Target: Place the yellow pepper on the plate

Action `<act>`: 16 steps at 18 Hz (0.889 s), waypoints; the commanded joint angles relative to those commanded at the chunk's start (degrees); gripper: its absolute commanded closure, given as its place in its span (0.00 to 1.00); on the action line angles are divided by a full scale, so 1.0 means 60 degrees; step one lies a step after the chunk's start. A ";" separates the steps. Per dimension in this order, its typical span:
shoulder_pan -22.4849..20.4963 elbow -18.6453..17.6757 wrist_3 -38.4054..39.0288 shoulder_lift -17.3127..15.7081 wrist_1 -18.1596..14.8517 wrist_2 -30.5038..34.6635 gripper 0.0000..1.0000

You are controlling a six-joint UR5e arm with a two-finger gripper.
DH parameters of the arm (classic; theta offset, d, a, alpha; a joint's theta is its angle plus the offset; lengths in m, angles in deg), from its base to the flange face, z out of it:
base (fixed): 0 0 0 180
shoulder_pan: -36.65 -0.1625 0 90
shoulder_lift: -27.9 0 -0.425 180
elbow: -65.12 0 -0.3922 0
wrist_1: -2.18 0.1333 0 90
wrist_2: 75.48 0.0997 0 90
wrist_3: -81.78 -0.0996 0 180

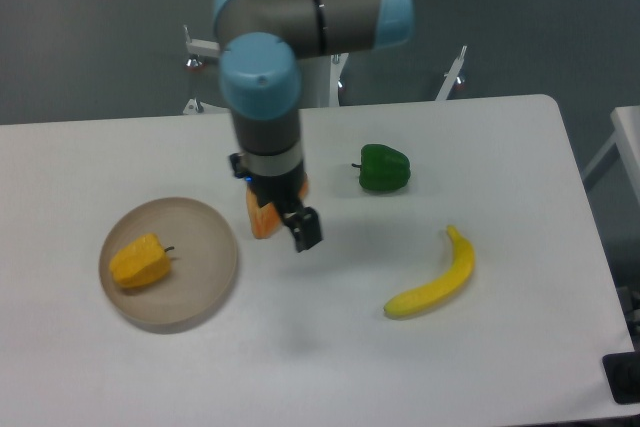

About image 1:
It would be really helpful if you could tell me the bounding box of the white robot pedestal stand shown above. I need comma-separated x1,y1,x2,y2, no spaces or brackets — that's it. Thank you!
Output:
183,25,468,115

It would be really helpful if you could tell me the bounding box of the yellow banana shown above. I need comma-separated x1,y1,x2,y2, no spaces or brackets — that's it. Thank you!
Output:
383,225,476,319

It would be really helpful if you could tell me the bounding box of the white side table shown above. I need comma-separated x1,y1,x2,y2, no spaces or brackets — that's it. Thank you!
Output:
580,106,639,198

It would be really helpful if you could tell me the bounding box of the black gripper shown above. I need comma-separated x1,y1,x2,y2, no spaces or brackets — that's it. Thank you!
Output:
229,152,323,252

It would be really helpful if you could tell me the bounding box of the black box at table edge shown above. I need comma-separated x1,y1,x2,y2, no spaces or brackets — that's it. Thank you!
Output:
602,352,640,405

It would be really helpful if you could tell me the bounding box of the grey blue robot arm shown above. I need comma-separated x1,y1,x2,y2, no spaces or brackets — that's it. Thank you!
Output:
212,0,415,251

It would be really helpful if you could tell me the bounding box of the orange triangular sandwich piece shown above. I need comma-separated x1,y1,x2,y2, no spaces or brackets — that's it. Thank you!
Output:
245,174,309,239

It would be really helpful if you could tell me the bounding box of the green bell pepper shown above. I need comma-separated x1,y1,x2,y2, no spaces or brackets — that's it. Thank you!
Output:
351,144,411,193

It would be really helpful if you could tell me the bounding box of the yellow bell pepper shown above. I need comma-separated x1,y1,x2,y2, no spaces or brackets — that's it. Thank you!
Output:
109,233,174,289

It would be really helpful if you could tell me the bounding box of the beige round plate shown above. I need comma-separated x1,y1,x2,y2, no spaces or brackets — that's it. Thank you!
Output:
98,197,238,334

